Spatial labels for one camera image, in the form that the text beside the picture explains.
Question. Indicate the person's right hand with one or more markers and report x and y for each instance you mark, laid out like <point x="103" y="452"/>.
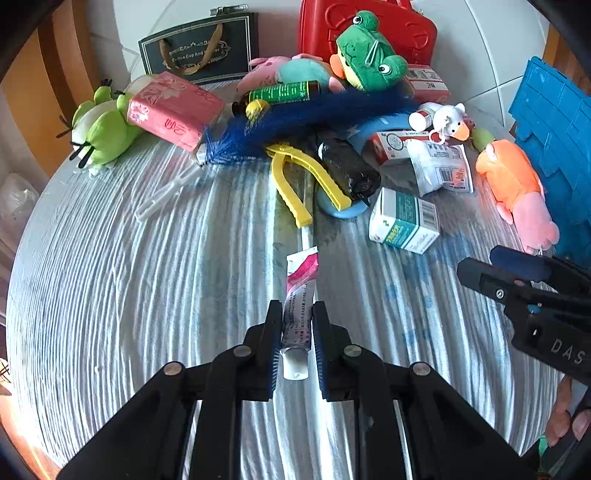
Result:
<point x="561" y="415"/>

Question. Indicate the white medicine bottle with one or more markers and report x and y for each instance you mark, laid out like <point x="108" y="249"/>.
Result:
<point x="422" y="117"/>

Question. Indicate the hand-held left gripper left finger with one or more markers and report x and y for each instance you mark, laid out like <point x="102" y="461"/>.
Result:
<point x="273" y="355"/>

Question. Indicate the brown bottle with green label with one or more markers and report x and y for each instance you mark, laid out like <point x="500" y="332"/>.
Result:
<point x="281" y="91"/>

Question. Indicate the pink and teal plush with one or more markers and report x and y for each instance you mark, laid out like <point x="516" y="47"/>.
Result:
<point x="295" y="69"/>

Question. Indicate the desktop with striped blue cloth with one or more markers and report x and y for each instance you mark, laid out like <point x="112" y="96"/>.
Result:
<point x="138" y="300"/>

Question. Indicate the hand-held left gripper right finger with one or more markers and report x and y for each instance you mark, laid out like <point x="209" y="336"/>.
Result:
<point x="319" y="355"/>

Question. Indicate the blue feather duster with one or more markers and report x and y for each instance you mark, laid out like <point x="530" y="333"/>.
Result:
<point x="323" y="113"/>

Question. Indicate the red suitcase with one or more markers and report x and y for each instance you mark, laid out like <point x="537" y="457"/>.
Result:
<point x="323" y="32"/>

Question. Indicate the blue plastic crate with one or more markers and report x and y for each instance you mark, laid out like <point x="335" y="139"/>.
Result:
<point x="554" y="147"/>

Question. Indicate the green frog plush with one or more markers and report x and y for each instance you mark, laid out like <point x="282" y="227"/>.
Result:
<point x="104" y="131"/>

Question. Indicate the red and white carton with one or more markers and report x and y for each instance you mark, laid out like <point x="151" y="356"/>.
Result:
<point x="427" y="83"/>

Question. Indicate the clear plastic bag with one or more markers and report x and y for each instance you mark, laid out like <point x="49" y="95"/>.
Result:
<point x="16" y="212"/>

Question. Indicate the dark gift bag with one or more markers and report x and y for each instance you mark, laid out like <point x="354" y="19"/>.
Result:
<point x="194" y="46"/>

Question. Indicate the white sachet packet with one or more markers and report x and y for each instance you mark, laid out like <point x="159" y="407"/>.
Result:
<point x="438" y="168"/>

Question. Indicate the frog hat duck plush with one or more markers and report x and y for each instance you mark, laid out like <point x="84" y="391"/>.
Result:
<point x="364" y="55"/>

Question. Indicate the wooden cabinet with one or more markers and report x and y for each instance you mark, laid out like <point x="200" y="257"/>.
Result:
<point x="41" y="69"/>

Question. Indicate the pink and white tube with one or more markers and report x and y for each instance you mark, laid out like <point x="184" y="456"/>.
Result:
<point x="298" y="295"/>

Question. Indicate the yellow plastic tongs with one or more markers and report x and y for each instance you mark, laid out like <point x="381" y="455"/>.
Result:
<point x="295" y="184"/>

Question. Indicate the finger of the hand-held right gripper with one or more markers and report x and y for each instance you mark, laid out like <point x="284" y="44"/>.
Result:
<point x="519" y="263"/>
<point x="489" y="277"/>

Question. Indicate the red and white medicine box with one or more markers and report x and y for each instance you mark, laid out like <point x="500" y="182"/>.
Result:
<point x="392" y="145"/>

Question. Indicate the white and teal medicine box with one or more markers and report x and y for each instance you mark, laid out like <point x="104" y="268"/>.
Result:
<point x="404" y="221"/>

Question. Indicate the orange and pink plush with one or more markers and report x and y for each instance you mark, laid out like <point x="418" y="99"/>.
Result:
<point x="512" y="184"/>

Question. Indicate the clear plastic tube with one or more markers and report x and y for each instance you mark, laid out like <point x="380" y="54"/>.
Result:
<point x="161" y="196"/>

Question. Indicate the black bag roll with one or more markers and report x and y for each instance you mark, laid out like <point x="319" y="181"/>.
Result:
<point x="351" y="166"/>

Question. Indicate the pink tissue pack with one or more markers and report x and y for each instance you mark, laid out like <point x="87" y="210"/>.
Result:
<point x="173" y="110"/>

